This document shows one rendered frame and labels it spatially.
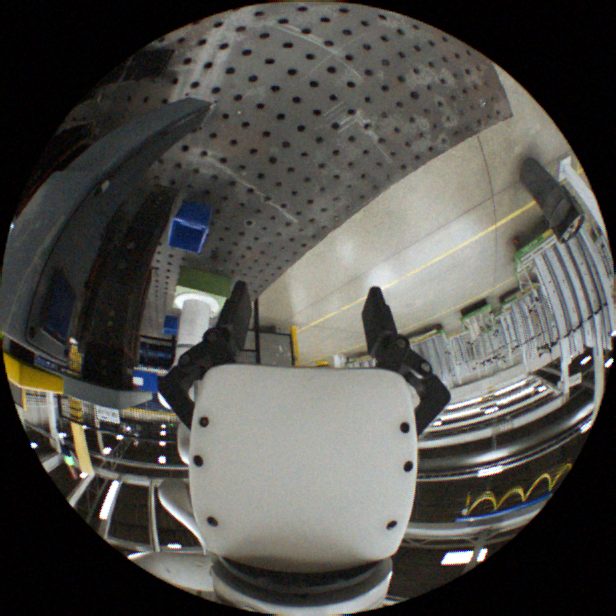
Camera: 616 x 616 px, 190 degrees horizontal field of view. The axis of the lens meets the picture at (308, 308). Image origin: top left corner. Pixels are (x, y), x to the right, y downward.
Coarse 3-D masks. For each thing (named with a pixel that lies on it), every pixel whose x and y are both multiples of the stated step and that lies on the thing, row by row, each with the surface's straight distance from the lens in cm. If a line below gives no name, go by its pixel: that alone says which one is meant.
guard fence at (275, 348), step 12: (252, 336) 313; (264, 336) 323; (276, 336) 333; (288, 336) 347; (252, 348) 307; (264, 348) 315; (276, 348) 326; (288, 348) 340; (240, 360) 295; (252, 360) 302; (264, 360) 310; (276, 360) 321; (288, 360) 335
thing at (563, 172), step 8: (568, 160) 334; (560, 168) 318; (568, 168) 326; (560, 176) 328; (568, 176) 325; (576, 176) 324; (576, 184) 320; (584, 184) 323; (584, 192) 314; (584, 200) 320; (592, 200) 312; (592, 208) 314; (600, 216) 308; (600, 224) 313; (608, 240) 312
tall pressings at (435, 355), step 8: (440, 336) 653; (416, 344) 700; (424, 344) 693; (432, 344) 664; (440, 344) 658; (416, 352) 700; (424, 352) 694; (432, 352) 664; (440, 352) 661; (432, 360) 665; (440, 360) 656; (448, 360) 701; (432, 368) 662; (440, 368) 713; (448, 368) 658; (440, 376) 662; (448, 376) 664; (448, 384) 691
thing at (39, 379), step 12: (12, 348) 16; (24, 348) 16; (12, 360) 13; (24, 360) 16; (12, 372) 13; (24, 372) 13; (36, 372) 14; (48, 372) 16; (24, 384) 13; (36, 384) 14; (48, 384) 15; (60, 384) 17
